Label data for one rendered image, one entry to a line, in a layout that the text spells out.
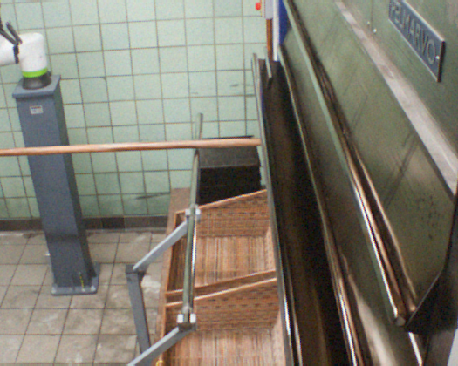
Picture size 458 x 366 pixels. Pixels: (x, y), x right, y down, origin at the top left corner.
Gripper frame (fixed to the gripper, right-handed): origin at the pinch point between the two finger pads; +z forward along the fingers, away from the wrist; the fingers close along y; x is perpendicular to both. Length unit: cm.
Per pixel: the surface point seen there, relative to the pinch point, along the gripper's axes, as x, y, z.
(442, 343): 177, -106, -9
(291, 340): 144, -92, 18
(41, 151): 17.1, -14.6, 31.5
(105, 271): -67, -8, 146
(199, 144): 20, -74, 33
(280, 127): 53, -100, 16
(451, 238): 175, -107, -22
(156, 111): -104, -47, 66
